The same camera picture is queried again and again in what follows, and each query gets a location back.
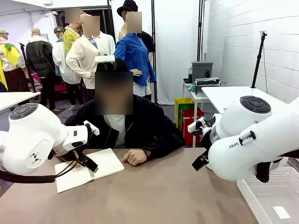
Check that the grey box appliance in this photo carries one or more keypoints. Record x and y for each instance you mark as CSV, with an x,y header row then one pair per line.
x,y
202,68

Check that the white perforated plastic basket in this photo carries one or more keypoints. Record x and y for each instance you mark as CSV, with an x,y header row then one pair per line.
x,y
257,193

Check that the person's left forearm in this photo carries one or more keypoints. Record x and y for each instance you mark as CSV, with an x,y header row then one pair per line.
x,y
165,147

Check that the large white table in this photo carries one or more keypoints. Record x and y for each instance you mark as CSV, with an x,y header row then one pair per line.
x,y
229,98

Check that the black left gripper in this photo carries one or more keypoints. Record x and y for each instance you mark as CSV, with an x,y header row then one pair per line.
x,y
67,156

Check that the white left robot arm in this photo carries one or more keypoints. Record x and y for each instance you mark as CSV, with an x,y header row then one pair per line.
x,y
35,130

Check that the mannequin in cream shirt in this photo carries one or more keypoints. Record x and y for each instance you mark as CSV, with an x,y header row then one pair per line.
x,y
84,58

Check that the person wearing black jacket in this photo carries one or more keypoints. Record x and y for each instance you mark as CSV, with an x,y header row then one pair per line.
x,y
144,126

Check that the mannequin with cap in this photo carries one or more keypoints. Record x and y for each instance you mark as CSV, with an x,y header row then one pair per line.
x,y
59,58

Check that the white spiral notebook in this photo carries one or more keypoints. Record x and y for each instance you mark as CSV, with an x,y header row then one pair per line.
x,y
109,161

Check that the white head-mounted camera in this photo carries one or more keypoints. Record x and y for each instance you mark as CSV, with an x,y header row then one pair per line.
x,y
105,58

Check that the red bag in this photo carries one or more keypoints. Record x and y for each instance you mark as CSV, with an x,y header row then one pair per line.
x,y
189,127

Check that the teal cloth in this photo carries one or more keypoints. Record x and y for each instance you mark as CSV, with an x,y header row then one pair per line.
x,y
192,88

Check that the mannequin in blue shirt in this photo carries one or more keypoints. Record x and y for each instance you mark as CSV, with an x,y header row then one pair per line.
x,y
133,60

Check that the short black tripod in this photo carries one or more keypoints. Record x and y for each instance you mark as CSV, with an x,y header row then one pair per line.
x,y
28,67

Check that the mannequin in black shirt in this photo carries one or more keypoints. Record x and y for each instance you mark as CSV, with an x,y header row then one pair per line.
x,y
148,42

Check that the mannequin in white shirt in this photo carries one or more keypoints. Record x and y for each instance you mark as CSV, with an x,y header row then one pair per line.
x,y
107,44

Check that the black bucket hat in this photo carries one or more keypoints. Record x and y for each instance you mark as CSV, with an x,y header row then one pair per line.
x,y
127,8

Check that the white bottle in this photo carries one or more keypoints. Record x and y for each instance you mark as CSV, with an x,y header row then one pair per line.
x,y
189,71

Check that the tall black camera tripod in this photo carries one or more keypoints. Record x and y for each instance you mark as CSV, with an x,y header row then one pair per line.
x,y
258,60

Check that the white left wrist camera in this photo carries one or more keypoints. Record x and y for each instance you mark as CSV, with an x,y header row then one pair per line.
x,y
92,128

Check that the mannequin in yellow shirt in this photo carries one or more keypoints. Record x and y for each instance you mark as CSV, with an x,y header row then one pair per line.
x,y
69,39

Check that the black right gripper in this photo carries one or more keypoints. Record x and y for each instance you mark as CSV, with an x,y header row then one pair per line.
x,y
206,141

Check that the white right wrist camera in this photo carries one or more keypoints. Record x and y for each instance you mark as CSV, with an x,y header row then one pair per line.
x,y
194,126

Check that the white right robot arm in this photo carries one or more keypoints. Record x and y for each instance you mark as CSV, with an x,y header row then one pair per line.
x,y
245,151

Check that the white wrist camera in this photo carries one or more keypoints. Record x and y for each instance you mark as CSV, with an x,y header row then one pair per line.
x,y
194,126
92,128

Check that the grey tray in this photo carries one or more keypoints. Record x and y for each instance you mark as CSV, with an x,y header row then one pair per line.
x,y
206,86

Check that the black light stand pole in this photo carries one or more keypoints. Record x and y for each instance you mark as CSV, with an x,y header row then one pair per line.
x,y
200,35
153,46

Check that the person's left hand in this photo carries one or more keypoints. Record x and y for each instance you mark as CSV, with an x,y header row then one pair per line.
x,y
135,157

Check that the small white side table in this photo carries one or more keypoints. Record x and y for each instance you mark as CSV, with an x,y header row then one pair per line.
x,y
190,96

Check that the mannequin in dark green jacket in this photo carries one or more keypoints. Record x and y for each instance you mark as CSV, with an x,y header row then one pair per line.
x,y
38,58

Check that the white table with legs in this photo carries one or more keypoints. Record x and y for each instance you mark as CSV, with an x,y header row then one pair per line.
x,y
14,98

